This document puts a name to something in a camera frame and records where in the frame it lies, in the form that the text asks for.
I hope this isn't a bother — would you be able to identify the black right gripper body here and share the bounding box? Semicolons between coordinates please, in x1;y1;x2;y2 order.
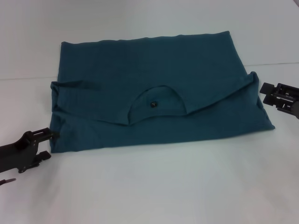
275;83;299;119

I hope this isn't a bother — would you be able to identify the maroon left wrist cable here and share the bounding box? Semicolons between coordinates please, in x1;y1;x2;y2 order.
0;177;17;187

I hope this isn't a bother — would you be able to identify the teal t-shirt with FREE print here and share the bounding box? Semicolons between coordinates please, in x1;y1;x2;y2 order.
47;30;276;154

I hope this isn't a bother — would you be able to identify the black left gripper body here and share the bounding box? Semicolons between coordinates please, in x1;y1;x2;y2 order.
0;131;40;174

